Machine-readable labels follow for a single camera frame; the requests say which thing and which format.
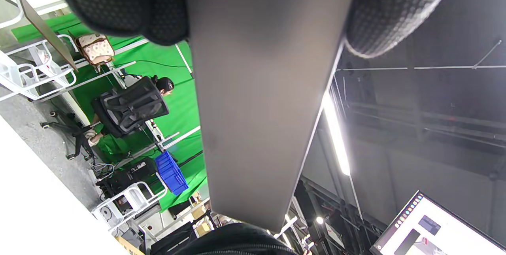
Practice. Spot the person's left hand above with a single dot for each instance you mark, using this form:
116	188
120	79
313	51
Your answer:
118	2

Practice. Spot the dark grey stationery box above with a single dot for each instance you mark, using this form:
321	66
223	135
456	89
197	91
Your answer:
257	108

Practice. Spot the beige floral bag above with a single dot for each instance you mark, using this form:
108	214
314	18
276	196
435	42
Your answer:
95	48

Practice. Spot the brown wooden board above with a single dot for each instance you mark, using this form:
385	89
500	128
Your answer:
47	31

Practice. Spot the green backdrop cloth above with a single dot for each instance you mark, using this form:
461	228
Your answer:
174	65

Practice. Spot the black mesh office chair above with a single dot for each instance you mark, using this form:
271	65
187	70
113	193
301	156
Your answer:
130	104

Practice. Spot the white metal shelf rack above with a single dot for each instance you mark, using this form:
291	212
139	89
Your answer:
16	74

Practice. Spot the blue plastic crate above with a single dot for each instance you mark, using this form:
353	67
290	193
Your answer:
170	174

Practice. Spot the white metal cart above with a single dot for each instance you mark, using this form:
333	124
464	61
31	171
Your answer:
132	196

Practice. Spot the long ceiling light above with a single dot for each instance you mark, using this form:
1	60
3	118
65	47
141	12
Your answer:
336	136

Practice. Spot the computer monitor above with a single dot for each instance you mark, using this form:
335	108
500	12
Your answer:
454	237

